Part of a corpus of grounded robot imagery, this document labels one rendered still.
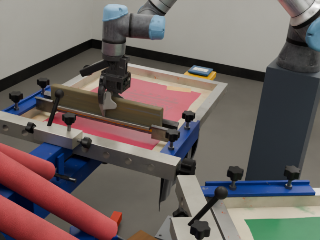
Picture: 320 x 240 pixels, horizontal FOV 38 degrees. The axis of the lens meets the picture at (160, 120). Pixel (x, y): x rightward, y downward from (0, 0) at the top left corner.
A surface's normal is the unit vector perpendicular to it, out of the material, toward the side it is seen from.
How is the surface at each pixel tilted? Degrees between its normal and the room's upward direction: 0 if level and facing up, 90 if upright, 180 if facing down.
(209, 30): 90
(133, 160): 90
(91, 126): 0
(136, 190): 0
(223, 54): 90
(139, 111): 90
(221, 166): 0
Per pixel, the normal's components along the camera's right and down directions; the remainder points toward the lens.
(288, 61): -0.65, -0.04
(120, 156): -0.35, 0.37
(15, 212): 0.66, -0.44
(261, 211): 0.09, -0.90
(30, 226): 0.58, -0.20
